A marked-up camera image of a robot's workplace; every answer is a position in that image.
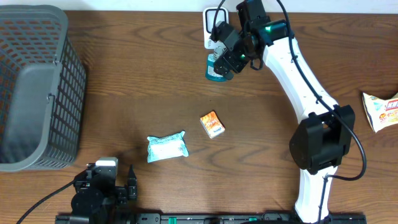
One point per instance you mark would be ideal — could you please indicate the orange small box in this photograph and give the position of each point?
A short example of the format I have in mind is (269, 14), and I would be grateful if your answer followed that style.
(212, 125)

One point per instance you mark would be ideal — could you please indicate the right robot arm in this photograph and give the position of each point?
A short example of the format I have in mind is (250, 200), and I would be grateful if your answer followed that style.
(325, 129)

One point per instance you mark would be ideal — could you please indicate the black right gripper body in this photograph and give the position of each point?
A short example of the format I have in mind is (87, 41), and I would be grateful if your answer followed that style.
(237, 56)

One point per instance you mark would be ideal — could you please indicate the white barcode scanner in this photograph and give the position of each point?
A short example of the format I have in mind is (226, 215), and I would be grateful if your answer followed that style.
(208, 19)

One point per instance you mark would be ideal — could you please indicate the yellow snack bag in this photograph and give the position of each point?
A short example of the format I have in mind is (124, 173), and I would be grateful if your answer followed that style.
(380, 113)

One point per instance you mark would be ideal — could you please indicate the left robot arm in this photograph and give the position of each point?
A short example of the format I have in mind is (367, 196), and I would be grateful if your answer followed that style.
(99, 200)

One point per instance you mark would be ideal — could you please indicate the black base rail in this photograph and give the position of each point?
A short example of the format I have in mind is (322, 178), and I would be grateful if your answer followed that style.
(155, 218)

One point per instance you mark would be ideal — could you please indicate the blue mouthwash bottle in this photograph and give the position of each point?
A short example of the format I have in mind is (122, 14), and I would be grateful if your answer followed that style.
(210, 73)

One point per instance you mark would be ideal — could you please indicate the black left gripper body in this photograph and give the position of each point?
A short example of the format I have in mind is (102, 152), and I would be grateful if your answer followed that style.
(121, 195)

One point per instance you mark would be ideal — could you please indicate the teal white wipes pack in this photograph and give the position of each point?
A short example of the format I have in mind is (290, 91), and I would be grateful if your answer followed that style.
(166, 147)

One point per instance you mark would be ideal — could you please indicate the grey plastic mesh basket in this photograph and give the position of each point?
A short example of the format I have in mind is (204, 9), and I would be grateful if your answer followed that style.
(43, 86)

